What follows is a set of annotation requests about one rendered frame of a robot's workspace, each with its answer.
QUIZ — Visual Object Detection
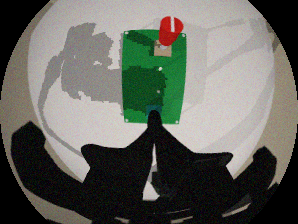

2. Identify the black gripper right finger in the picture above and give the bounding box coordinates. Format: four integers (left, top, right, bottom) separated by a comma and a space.
154, 123, 234, 197

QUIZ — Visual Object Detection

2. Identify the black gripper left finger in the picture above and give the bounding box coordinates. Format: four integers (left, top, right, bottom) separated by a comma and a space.
81, 123, 157, 193

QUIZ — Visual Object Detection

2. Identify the green circuit board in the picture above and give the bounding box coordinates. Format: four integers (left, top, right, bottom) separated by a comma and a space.
121, 16, 188, 127

